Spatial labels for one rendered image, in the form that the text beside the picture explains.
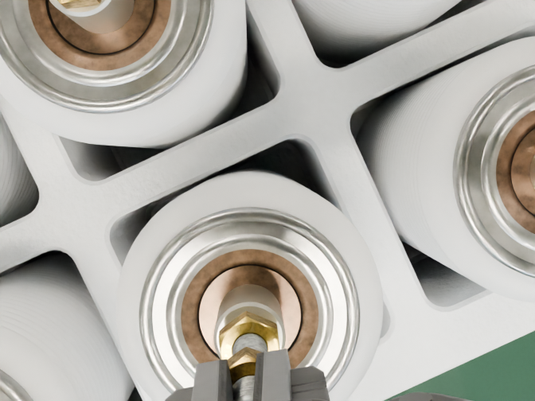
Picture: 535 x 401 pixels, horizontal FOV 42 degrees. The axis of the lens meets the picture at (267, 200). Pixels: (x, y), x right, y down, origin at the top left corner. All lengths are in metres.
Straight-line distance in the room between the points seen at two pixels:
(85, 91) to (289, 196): 0.08
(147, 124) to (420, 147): 0.10
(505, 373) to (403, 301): 0.23
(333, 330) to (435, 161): 0.07
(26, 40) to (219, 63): 0.06
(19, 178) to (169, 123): 0.13
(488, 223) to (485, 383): 0.30
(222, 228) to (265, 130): 0.08
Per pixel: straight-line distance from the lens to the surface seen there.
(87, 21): 0.23
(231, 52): 0.25
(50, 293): 0.33
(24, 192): 0.37
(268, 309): 0.21
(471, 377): 0.54
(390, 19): 0.29
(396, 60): 0.32
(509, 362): 0.54
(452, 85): 0.26
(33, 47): 0.25
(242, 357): 0.17
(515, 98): 0.25
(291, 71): 0.31
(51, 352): 0.27
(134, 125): 0.24
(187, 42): 0.24
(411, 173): 0.27
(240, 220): 0.24
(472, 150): 0.25
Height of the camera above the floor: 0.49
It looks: 86 degrees down
